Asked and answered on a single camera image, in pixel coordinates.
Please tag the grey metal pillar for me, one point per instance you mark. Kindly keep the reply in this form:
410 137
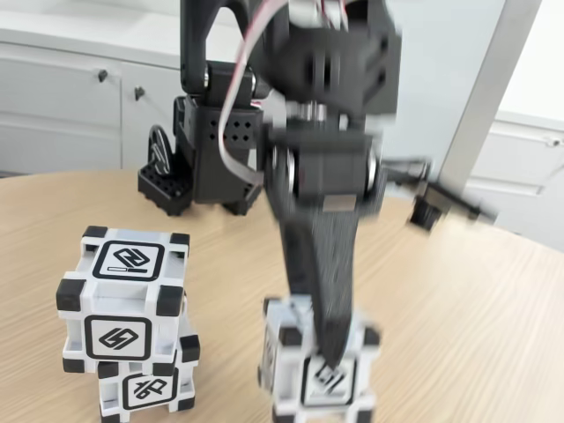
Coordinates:
506 44

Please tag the white cube wide glyph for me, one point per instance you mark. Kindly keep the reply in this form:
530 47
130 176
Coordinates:
150 390

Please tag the white cube house glyph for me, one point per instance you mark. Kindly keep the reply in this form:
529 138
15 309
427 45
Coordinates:
326 392

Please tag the white cabinet with lock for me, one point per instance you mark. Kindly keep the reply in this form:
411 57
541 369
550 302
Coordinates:
515 176

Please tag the white cube zigzag glyph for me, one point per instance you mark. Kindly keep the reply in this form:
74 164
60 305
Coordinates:
128 260

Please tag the black cabinet knob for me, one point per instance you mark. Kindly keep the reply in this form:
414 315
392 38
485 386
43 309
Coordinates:
139 92
102 76

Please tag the black table clamp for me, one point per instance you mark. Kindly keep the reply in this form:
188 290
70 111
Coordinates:
165 189

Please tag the silver cabinet lock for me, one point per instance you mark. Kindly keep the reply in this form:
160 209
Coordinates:
552 142

